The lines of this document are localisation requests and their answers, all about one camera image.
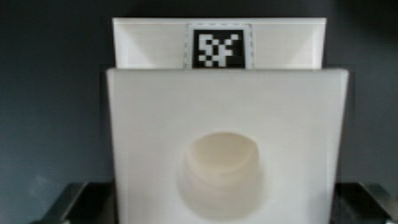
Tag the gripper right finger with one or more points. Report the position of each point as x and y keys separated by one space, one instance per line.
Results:
x=362 y=205

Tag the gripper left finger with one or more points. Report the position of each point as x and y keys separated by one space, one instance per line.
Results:
x=83 y=205

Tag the white lamp base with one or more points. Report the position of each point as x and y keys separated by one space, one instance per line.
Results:
x=225 y=116

